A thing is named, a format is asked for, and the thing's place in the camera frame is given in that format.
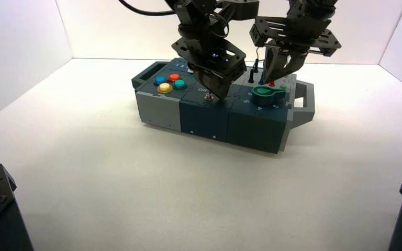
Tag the yellow push button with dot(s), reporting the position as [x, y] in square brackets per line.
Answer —
[165, 88]

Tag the metal toggle switch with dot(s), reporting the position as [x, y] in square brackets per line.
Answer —
[208, 97]

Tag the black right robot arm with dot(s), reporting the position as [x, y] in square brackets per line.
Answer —
[312, 8]

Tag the blue push button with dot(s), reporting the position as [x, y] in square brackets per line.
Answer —
[159, 80]

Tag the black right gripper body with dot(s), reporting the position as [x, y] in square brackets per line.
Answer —
[291, 33]

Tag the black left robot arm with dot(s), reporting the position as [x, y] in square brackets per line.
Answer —
[190, 14]

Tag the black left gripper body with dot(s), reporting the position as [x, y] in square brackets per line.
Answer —
[215, 55]

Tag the green rotary knob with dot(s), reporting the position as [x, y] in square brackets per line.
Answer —
[265, 96]

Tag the teal push button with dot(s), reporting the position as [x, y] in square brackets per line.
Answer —
[179, 84]

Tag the white slider knob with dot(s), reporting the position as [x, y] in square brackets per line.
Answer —
[189, 70]

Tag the blue grey switch task box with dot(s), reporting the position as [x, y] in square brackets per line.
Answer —
[201, 119]

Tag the red push button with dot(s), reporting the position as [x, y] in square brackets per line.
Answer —
[174, 77]

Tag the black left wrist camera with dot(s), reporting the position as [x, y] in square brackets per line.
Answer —
[242, 8]

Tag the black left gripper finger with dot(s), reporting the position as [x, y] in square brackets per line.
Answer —
[228, 88]
[209, 85]

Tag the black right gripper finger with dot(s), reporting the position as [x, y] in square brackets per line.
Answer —
[274, 65]
[294, 65]

